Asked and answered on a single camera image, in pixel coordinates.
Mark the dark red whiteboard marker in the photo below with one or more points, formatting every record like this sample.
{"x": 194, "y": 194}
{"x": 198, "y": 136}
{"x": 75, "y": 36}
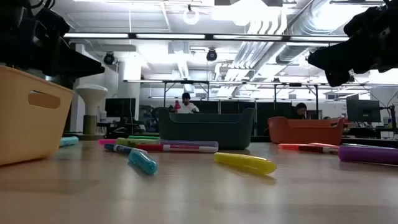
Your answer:
{"x": 317, "y": 150}

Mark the black background truss frame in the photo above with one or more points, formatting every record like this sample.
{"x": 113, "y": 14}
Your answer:
{"x": 186, "y": 82}

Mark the black aluminium table frame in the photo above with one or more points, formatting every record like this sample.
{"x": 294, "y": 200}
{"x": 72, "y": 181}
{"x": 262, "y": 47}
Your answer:
{"x": 259, "y": 139}

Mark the yellow plastic basket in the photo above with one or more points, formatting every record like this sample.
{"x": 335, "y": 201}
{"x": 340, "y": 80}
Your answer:
{"x": 31, "y": 130}

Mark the purple translucent highlighter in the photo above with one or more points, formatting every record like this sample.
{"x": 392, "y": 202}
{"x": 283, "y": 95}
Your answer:
{"x": 370, "y": 155}

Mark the black computer monitor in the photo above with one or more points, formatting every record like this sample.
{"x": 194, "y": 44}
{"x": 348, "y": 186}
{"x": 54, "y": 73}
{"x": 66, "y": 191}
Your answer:
{"x": 363, "y": 111}
{"x": 120, "y": 107}

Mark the orange plastic basket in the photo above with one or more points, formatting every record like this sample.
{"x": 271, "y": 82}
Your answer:
{"x": 306, "y": 132}

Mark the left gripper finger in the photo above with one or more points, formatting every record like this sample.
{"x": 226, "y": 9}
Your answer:
{"x": 90, "y": 72}
{"x": 62, "y": 57}

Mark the white mushroom-shaped lamp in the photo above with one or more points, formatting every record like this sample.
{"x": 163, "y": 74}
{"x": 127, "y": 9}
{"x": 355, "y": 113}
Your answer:
{"x": 91, "y": 99}

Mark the black ceiling camera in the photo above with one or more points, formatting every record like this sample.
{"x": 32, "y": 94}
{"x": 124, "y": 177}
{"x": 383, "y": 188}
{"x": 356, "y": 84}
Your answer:
{"x": 211, "y": 55}
{"x": 109, "y": 58}

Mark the small red object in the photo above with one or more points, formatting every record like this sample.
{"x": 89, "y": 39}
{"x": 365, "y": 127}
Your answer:
{"x": 177, "y": 105}

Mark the orange translucent highlighter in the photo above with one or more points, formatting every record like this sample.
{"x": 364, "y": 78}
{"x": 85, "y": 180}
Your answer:
{"x": 293, "y": 146}

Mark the pink translucent highlighter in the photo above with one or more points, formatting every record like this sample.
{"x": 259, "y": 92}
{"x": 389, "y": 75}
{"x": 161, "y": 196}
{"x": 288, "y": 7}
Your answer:
{"x": 107, "y": 142}

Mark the green slim highlighter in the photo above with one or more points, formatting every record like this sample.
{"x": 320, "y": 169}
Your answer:
{"x": 144, "y": 137}

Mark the blue whiteboard marker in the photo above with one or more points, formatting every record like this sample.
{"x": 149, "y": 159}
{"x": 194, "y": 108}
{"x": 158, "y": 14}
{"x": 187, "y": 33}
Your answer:
{"x": 119, "y": 148}

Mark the person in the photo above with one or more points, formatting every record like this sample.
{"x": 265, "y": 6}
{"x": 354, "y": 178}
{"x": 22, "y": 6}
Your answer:
{"x": 186, "y": 106}
{"x": 300, "y": 111}

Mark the pale purple slim highlighter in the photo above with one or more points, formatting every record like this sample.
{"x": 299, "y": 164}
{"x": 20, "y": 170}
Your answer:
{"x": 189, "y": 143}

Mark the yellow-green slim highlighter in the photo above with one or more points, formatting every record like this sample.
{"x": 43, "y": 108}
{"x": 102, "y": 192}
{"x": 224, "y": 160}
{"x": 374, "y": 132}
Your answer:
{"x": 136, "y": 142}

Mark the long ceiling light bar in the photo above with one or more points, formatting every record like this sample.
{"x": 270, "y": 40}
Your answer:
{"x": 171, "y": 36}

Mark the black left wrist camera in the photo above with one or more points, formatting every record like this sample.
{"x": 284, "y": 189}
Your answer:
{"x": 57, "y": 23}

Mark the dark teal plastic basket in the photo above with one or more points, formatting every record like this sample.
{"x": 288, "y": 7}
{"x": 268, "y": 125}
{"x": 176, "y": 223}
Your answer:
{"x": 205, "y": 130}

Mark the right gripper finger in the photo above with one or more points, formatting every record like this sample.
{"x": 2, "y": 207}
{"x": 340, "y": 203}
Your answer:
{"x": 339, "y": 78}
{"x": 332, "y": 60}

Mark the yellow translucent highlighter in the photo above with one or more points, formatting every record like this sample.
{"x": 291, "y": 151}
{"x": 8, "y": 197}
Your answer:
{"x": 245, "y": 162}

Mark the teal translucent highlighter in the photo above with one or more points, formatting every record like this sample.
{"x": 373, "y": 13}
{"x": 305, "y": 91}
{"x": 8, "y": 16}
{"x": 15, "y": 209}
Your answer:
{"x": 143, "y": 161}

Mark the light blue slim highlighter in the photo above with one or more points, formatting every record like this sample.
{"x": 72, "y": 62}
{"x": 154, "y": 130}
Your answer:
{"x": 69, "y": 141}

